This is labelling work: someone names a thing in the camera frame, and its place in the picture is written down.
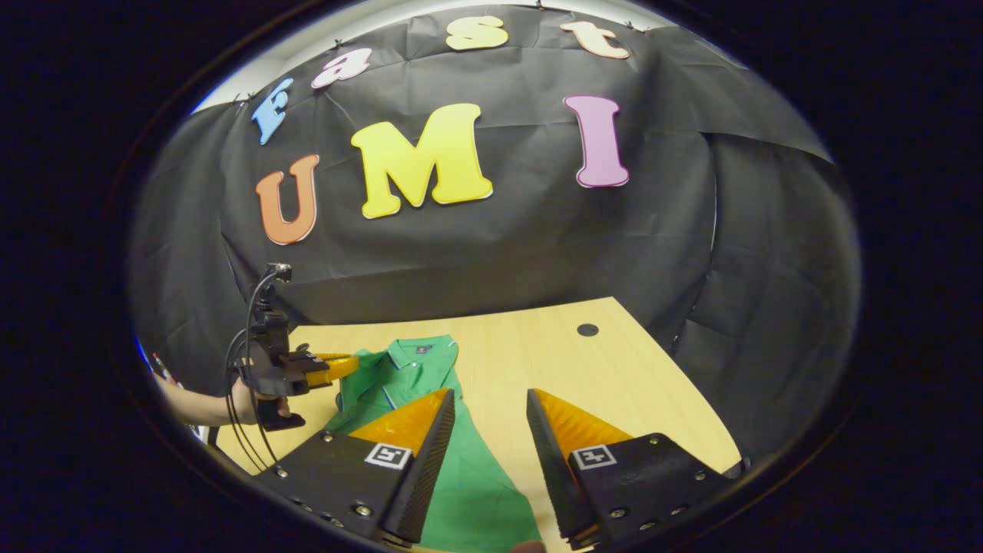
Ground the black backdrop cloth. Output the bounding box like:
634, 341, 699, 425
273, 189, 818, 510
131, 4, 861, 462

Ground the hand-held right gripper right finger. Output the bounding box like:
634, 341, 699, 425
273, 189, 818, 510
526, 388, 746, 552

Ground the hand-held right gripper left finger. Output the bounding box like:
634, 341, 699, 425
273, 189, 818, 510
253, 388, 456, 548

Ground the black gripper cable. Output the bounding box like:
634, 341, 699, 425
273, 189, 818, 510
223, 269, 281, 469

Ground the green T-shirt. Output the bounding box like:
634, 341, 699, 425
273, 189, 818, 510
323, 335, 542, 553

